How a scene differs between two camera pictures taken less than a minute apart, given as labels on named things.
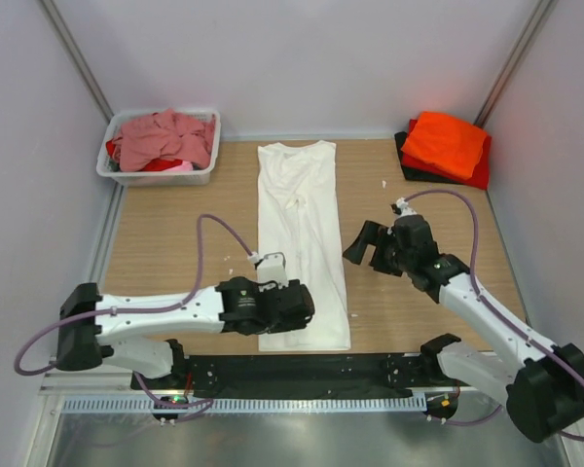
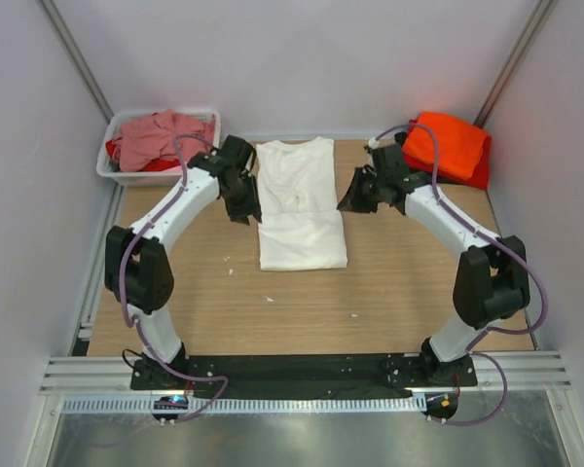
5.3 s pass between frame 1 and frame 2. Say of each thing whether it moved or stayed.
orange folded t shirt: stayed
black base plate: stayed
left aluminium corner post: stayed
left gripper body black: moved
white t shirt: moved
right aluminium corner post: stayed
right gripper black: moved
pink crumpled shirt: stayed
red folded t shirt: stayed
